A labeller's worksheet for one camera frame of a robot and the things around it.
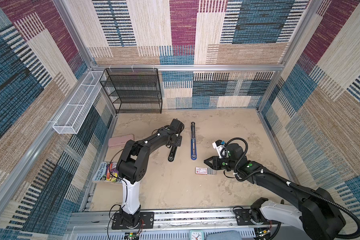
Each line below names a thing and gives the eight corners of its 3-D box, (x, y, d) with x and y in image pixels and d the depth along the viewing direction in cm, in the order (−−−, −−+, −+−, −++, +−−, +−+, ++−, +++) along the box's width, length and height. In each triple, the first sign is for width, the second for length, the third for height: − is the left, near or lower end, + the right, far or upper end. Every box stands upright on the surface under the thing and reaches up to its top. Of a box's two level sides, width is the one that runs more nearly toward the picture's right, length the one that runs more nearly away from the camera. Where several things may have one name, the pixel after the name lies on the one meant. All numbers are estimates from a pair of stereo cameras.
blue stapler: (191, 160, 96) (191, 158, 94) (189, 124, 115) (189, 122, 112) (197, 160, 96) (197, 158, 94) (195, 124, 115) (195, 122, 112)
